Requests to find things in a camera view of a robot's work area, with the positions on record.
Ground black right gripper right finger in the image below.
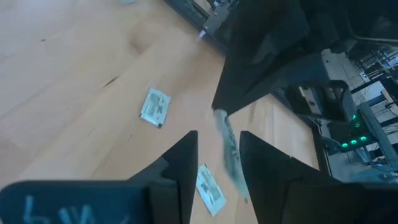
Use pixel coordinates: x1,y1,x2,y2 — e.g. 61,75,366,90
239,130,398,224

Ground grey metal bar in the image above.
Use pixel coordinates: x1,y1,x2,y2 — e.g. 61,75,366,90
357,102,398,170

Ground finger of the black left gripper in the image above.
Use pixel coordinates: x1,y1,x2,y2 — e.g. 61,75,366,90
211,0,312,116

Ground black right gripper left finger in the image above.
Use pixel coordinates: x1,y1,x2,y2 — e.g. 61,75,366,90
0,129,199,224

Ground black computer tower green lights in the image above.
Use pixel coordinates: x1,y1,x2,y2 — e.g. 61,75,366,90
285,79,379,153

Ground silver metal frame bracket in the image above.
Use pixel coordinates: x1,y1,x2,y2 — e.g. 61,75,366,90
198,2,233,40

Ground small green white sachet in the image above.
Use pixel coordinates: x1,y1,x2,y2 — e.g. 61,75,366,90
195,164,227,218
213,108,249,203
139,87,172,129

